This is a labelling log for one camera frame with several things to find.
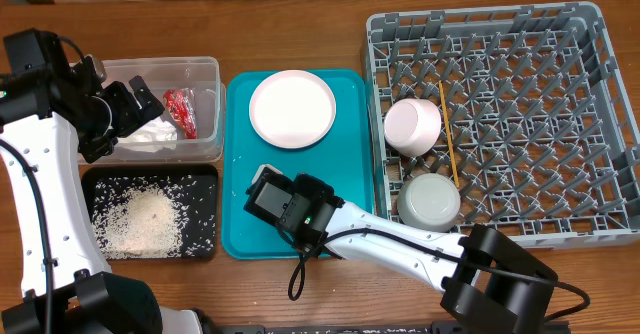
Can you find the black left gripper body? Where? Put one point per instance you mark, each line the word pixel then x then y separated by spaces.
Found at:
pixel 108 118

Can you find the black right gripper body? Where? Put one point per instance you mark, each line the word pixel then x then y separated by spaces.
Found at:
pixel 302 180

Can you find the white napkin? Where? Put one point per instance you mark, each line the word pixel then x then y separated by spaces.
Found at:
pixel 154 136

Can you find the red snack wrapper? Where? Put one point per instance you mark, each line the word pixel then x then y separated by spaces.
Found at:
pixel 181 106

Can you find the pink round plate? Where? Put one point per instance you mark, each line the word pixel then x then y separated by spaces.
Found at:
pixel 292 109

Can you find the white rice heap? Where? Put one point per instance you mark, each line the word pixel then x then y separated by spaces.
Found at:
pixel 145 221

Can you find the grey bowl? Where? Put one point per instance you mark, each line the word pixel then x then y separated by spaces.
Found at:
pixel 430 202

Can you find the small pink saucer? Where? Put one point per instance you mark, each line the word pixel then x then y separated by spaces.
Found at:
pixel 412 126

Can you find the wooden chopstick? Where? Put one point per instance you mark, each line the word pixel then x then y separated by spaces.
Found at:
pixel 448 135

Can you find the pale green cup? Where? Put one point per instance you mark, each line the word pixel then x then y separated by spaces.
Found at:
pixel 266 173

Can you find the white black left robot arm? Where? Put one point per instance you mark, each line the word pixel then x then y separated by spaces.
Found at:
pixel 55 114

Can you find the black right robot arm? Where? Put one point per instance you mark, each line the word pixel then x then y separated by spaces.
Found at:
pixel 488 283

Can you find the clear plastic waste bin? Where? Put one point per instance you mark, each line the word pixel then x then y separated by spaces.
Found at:
pixel 201 75

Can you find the black flat tray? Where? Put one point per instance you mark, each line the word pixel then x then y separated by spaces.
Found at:
pixel 200 244

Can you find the grey plastic dish rack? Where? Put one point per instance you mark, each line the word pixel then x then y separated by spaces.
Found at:
pixel 545 138

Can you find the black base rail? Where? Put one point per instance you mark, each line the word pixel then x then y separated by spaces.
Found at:
pixel 438 327

